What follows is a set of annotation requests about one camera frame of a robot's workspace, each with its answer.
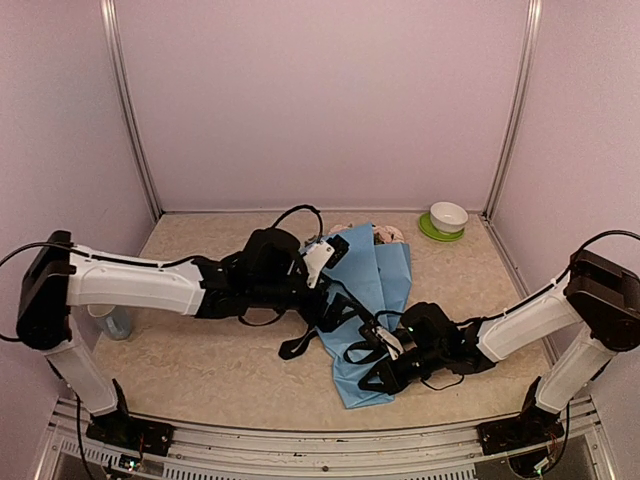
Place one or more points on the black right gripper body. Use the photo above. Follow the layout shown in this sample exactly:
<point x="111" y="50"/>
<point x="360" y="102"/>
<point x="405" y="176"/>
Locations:
<point x="432" y="360"/>

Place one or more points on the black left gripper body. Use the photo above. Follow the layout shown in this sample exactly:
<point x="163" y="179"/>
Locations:
<point x="269" y="293"/>

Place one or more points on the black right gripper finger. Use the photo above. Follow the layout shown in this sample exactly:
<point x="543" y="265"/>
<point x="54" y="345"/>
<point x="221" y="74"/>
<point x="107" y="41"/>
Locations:
<point x="379" y="388"/>
<point x="379" y="376"/>

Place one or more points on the blue wrapping paper sheet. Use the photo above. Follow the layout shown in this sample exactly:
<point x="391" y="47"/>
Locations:
<point x="380" y="278"/>

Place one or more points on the black printed ribbon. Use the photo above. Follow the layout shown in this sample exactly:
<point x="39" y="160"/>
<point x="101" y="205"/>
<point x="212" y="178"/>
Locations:
<point x="346" y="323"/>

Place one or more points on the fake flower bunch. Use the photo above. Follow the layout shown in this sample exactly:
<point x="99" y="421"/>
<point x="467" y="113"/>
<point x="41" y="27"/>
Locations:
<point x="382" y="235"/>

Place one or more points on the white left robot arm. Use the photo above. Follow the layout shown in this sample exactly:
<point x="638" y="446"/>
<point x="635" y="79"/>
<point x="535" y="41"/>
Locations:
<point x="64" y="275"/>

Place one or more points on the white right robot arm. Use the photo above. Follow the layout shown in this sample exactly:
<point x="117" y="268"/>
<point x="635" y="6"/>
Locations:
<point x="591" y="314"/>

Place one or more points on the green plastic saucer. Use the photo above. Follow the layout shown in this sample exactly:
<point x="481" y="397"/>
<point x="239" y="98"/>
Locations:
<point x="428" y="229"/>

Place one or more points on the white ceramic bowl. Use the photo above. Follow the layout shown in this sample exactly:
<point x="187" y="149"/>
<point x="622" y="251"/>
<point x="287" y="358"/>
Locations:
<point x="448" y="217"/>

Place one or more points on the white blue paper cup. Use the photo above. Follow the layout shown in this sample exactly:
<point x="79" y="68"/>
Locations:
<point x="112" y="325"/>

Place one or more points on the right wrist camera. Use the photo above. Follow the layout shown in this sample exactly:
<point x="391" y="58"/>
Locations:
<point x="382" y="340"/>

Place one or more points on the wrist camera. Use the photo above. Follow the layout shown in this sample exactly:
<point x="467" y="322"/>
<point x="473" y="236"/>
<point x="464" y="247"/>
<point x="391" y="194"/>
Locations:
<point x="326" y="253"/>
<point x="382" y="340"/>

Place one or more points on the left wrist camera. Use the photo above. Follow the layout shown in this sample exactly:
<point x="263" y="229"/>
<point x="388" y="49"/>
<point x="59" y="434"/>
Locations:
<point x="326" y="253"/>

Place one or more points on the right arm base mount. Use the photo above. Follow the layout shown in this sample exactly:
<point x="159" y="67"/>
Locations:
<point x="531" y="426"/>

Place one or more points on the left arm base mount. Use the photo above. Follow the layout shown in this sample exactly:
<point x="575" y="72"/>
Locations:
<point x="119" y="428"/>

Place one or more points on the aluminium table frame rail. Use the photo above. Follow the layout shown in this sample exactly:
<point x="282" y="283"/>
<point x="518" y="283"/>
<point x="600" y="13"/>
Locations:
<point x="201" y="451"/>

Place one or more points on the left corner metal post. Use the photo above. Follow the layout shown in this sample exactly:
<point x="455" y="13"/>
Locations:
<point x="117" y="59"/>

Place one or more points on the corner metal post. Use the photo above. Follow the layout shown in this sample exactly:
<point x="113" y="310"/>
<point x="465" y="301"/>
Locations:
<point x="517" y="107"/>
<point x="117" y="59"/>

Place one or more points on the right corner metal post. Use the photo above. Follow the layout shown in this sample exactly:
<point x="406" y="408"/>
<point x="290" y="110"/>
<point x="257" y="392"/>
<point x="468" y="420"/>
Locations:
<point x="517" y="107"/>

